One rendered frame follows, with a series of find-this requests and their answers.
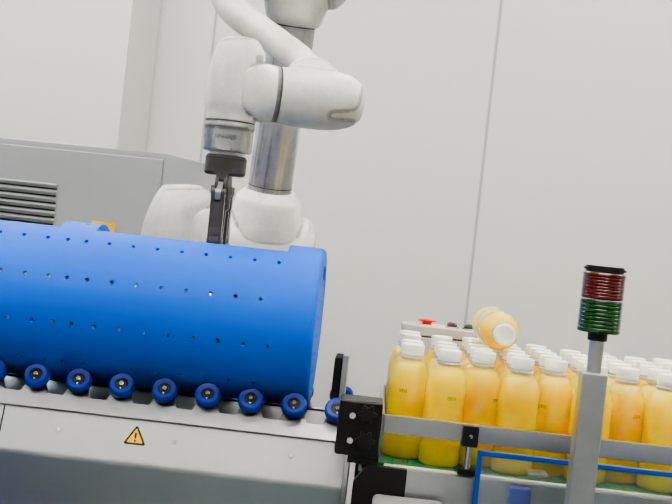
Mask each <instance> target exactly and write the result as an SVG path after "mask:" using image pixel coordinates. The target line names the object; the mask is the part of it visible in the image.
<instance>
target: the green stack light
mask: <svg viewBox="0 0 672 504"><path fill-rule="evenodd" d="M622 310H623V302H619V301H608V300H599V299H591V298H584V297H581V298H580V303H579V311H578V313H579V314H578V322H577V330H579V331H584V332H590V333H597V334H606V335H619V334H620V329H621V327H620V326H621V320H622V319H621V318H622Z"/></svg>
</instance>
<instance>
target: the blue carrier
mask: <svg viewBox="0 0 672 504"><path fill-rule="evenodd" d="M0 270H2V272H0V360H2V361H3V362H4V363H5V364H6V366H7V373H16V374H23V373H24V371H25V369H26V368H27V367H28V366H30V365H32V364H37V363H38V364H43V365H44V366H46V367H47V368H48V370H49V373H50V377H51V378H60V379H66V377H67V375H68V374H69V373H70V372H71V371H72V370H74V369H78V368H82V369H85V370H87V371H88V372H90V374H91V376H92V380H93V382H95V383H104V384H109V381H110V380H111V378H112V377H113V376H115V375H116V374H120V373H125V374H128V375H130V376H131V377H132V378H133V379H134V381H135V387H139V388H147V389H152V386H153V384H154V383H155V382H156V381H157V380H159V379H162V378H169V379H171V380H173V381H174V382H175V383H176V384H177V387H178V392H182V393H191V394H195V391H196V389H197V388H198V387H199V386H200V385H202V384H204V383H212V384H214V385H216V386H217V387H218V388H219V389H220V392H221V397H226V398H235V399H238V396H239V394H240V393H241V392H242V391H243V390H245V389H247V388H255V389H258V390H259V391H260V392H261V393H262V394H263V396H264V402H270V403H278V404H281V402H282V399H283V398H284V397H285V396H286V395H287V394H290V393H299V394H301V395H302V396H304V397H305V399H306V401H307V405H308V404H309V403H310V400H311V396H312V392H313V386H314V380H315V373H316V366H317V359H318V351H319V343H320V335H321V326H322V317H323V307H324V296H325V285H326V271H327V253H326V251H325V250H324V249H322V248H314V247H304V246H295V245H290V247H289V250H288V252H287V251H278V250H269V249H260V248H251V247H242V246H233V245H224V244H215V243H206V242H196V241H187V240H178V239H169V238H160V237H151V236H142V235H133V234H124V233H115V232H111V231H110V229H109V227H108V226H107V225H104V224H95V223H86V222H76V221H66V222H65V223H63V224H62V226H61V227H60V226H51V225H42V224H33V223H24V222H14V221H5V220H0ZM25 272H27V274H26V275H24V273H25ZM48 275H50V277H47V276H48ZM66 277H69V279H66ZM87 279H89V281H88V282H86V280H87ZM111 282H114V284H111ZM136 285H138V287H135V286H136ZM161 287H162V288H163V289H162V290H160V288H161ZM185 290H188V292H187V293H185ZM210 293H213V294H212V295H211V296H210V295H209V294H210ZM234 296H238V297H237V298H234ZM260 298H261V299H262V301H259V299H260ZM6 315H8V316H9V318H8V317H7V316H6ZM31 318H33V320H31ZM51 320H53V321H54V323H52V322H51ZM70 322H72V324H73V325H71V324H70ZM93 325H95V326H96V327H93ZM118 328H120V329H121V330H118ZM169 334H170V336H169ZM192 336H194V337H195V339H193V338H192ZM216 339H219V340H220V341H217V340H216ZM241 342H244V343H245V344H242V343H241ZM267 344H268V345H269V346H270V347H267V346H266V345H267Z"/></svg>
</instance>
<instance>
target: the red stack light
mask: <svg viewBox="0 0 672 504"><path fill-rule="evenodd" d="M582 277H583V278H582V284H581V286H582V287H581V293H580V296H581V297H584V298H591V299H599V300H608V301H619V302H623V301H624V298H623V297H624V294H625V292H624V291H625V289H624V288H625V285H626V283H625V282H626V280H625V279H626V275H618V274H609V273H600V272H591V271H583V276H582Z"/></svg>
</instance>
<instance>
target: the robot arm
mask: <svg viewBox="0 0 672 504"><path fill-rule="evenodd" d="M345 1H346V0H264V5H265V13H266V16H267V17H266V16H265V15H264V14H262V13H261V12H259V11H258V10H257V9H255V8H254V7H253V6H252V5H250V4H249V3H248V2H247V1H246V0H211V2H212V4H213V6H214V9H215V10H216V12H217V14H218V15H219V16H220V18H221V19H222V20H223V21H224V22H225V23H226V24H227V25H228V26H229V27H230V28H232V29H233V30H234V31H236V32H237V33H238V34H240V35H241V36H227V37H224V38H222V39H221V40H220V41H219V42H218V44H217V45H216V47H215V49H214V51H213V54H212V56H211V60H210V63H209V67H208V71H207V75H206V81H205V89H204V105H205V111H206V120H205V130H204V144H203V149H204V150H208V151H209V153H207V155H206V157H205V166H204V172H205V173H206V174H210V175H216V178H215V184H214V185H211V191H210V192H211V193H210V192H209V191H208V190H205V189H204V188H203V187H202V186H200V185H186V184H171V185H163V186H162V187H161V188H160V189H159V191H158V192H157V193H156V195H155V197H154V198H153V200H152V202H151V204H150V206H149V208H148V211H147V213H146V216H145V219H144V221H143V225H142V230H141V235H142V236H151V237H160V238H169V239H178V240H187V241H196V242H206V243H215V244H224V245H233V246H242V247H251V248H260V249H269V250H278V251H287V252H288V250H289V247H290V245H295V246H304V247H314V248H317V247H318V236H317V233H316V230H315V227H314V225H313V224H312V222H311V221H310V220H309V219H308V218H304V217H302V209H301V202H300V200H299V198H298V197H297V195H296V194H295V192H293V191H292V184H293V177H294V170H295V163H296V156H297V149H298V142H299V136H300V129H301V128H303V129H312V130H340V129H345V128H349V127H352V126H353V125H354V124H355V123H357V122H359V120H360V119H361V116H362V113H363V108H364V103H365V97H366V91H365V89H364V88H363V86H362V84H361V83H360V82H359V81H358V80H356V79H355V78H353V77H352V76H350V75H347V74H344V73H340V71H339V70H338V69H336V68H334V67H332V65H331V64H330V63H329V62H327V61H326V60H324V59H322V58H319V57H317V56H316V55H315V54H314V52H313V51H312V48H313V42H314V35H315V33H314V31H315V28H319V27H320V25H321V24H322V23H323V20H324V18H325V16H326V14H327V12H328V10H335V9H337V8H339V7H340V6H342V5H343V4H344V2H345ZM264 51H265V52H266V55H265V53H264ZM255 122H256V129H255ZM254 131H255V137H254ZM253 137H254V144H253ZM252 147H253V152H252ZM251 153H252V159H251V166H250V174H249V181H248V185H246V186H245V187H244V188H242V189H241V190H240V191H239V192H238V193H237V194H236V197H235V200H234V203H233V196H234V195H235V188H233V187H232V177H237V178H243V177H245V175H246V166H247V159H246V158H245V157H244V155H250V154H251ZM232 203H233V205H232Z"/></svg>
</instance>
